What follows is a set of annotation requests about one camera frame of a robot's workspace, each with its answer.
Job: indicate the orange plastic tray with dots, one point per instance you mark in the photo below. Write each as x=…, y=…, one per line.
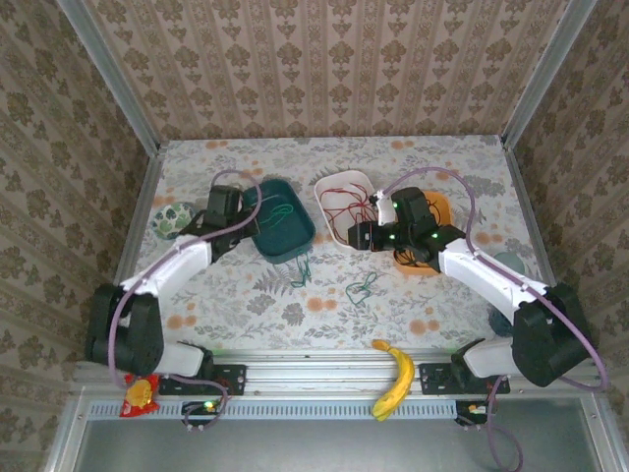
x=442, y=206

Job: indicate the white plastic tray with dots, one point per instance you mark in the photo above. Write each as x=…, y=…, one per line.
x=334, y=231

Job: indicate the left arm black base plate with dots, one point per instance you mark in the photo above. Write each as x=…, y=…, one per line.
x=231, y=379

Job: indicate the leaf pattern bowl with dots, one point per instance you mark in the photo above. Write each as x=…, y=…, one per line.
x=169, y=221

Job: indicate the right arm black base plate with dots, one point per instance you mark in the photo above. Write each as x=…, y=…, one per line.
x=435, y=378

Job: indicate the yellow banana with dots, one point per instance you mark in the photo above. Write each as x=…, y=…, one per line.
x=404, y=373

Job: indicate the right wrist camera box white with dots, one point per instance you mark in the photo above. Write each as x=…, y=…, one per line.
x=385, y=209

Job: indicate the aluminium table side rail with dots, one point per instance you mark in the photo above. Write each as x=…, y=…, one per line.
x=526, y=196
x=140, y=206

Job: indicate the dark green plastic tray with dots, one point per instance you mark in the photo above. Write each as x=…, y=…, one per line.
x=290, y=236

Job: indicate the light teal bowl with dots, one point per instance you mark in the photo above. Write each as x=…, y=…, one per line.
x=510, y=261

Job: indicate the red snack packet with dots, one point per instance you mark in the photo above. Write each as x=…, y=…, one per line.
x=140, y=395

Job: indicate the grey metal panel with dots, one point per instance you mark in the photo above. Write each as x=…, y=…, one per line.
x=319, y=442

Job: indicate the aluminium mounting rail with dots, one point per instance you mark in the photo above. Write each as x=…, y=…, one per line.
x=319, y=376

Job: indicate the dark teal round object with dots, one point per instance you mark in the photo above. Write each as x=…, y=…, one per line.
x=500, y=320

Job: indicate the aluminium frame post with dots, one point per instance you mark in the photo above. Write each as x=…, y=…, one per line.
x=113, y=83
x=545, y=83

